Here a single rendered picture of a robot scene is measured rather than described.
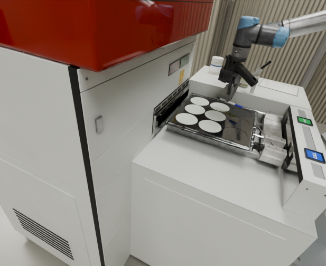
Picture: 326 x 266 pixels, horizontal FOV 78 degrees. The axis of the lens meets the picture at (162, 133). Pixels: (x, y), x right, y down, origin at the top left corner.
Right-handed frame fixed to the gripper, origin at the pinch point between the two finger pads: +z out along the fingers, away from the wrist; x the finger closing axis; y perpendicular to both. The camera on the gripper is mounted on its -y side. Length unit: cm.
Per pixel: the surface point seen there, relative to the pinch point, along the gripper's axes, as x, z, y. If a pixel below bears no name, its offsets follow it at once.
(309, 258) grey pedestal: -27, 95, -74
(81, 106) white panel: 73, -18, 5
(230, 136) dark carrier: 20.5, 5.8, -11.9
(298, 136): 9.3, -0.2, -33.0
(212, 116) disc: 12.0, 5.7, 1.2
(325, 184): 31, 0, -44
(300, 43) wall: -230, -5, 16
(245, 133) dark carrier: 13.1, 5.8, -15.7
